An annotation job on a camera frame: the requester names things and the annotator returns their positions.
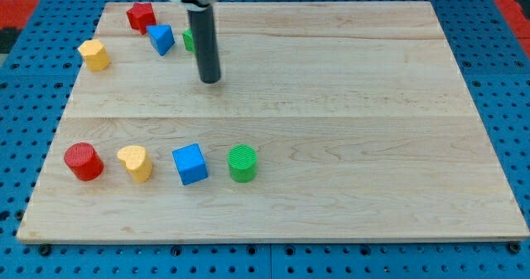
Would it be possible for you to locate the yellow heart block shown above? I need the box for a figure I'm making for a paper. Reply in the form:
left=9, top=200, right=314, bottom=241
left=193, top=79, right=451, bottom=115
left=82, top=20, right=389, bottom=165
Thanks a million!
left=117, top=145, right=153, bottom=183

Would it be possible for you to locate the light wooden board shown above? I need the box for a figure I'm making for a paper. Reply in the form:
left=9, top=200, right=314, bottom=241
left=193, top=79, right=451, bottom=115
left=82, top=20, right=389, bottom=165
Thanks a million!
left=17, top=2, right=529, bottom=244

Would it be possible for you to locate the yellow hexagon block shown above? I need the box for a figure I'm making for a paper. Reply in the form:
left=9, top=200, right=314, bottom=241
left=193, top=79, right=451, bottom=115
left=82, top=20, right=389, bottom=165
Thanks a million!
left=78, top=39, right=111, bottom=71

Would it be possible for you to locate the red star block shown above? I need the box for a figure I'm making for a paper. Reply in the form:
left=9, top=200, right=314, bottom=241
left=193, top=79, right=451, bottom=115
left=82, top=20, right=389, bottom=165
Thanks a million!
left=126, top=2, right=157, bottom=35

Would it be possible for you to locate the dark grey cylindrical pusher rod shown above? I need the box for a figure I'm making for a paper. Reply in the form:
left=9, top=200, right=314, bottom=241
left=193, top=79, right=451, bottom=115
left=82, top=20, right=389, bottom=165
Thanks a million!
left=188, top=6, right=221, bottom=84

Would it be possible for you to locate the blue cube block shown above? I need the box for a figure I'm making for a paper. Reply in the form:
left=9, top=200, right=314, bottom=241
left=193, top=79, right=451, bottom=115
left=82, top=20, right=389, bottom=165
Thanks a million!
left=172, top=143, right=209, bottom=185

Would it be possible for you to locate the red cylinder block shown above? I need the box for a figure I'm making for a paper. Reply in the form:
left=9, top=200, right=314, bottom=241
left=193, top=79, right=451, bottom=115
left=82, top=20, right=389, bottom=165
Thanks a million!
left=64, top=142, right=104, bottom=181

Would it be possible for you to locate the blue triangle block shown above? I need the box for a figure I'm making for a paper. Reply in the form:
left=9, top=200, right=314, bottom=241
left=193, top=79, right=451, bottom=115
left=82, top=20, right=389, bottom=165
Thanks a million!
left=147, top=25, right=175, bottom=56

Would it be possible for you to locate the green cylinder block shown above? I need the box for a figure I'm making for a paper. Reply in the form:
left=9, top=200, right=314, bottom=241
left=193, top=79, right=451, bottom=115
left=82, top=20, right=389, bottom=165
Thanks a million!
left=227, top=144, right=258, bottom=183

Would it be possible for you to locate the green block behind rod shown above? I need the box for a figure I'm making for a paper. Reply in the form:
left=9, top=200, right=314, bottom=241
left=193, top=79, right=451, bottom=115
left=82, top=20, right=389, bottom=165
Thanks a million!
left=182, top=28, right=195, bottom=52

